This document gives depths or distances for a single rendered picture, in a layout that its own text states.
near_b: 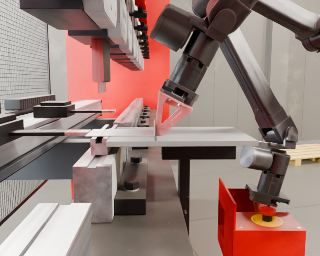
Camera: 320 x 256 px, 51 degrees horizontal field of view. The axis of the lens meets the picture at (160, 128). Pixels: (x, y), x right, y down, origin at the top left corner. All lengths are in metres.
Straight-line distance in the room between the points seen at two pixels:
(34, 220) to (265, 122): 0.66
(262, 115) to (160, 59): 2.01
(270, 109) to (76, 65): 2.19
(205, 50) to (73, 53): 2.31
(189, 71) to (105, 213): 0.29
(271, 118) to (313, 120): 5.27
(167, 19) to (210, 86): 4.46
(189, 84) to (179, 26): 0.11
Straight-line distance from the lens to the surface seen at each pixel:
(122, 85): 2.81
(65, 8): 0.38
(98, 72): 0.61
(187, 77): 0.62
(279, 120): 0.88
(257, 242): 0.80
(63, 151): 1.28
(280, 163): 0.89
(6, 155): 0.82
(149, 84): 2.80
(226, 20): 0.60
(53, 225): 0.34
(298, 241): 0.83
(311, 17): 1.03
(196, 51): 0.63
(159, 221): 0.57
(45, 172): 1.32
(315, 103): 6.12
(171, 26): 0.62
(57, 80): 4.59
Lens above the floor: 1.10
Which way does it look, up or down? 8 degrees down
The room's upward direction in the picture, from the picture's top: straight up
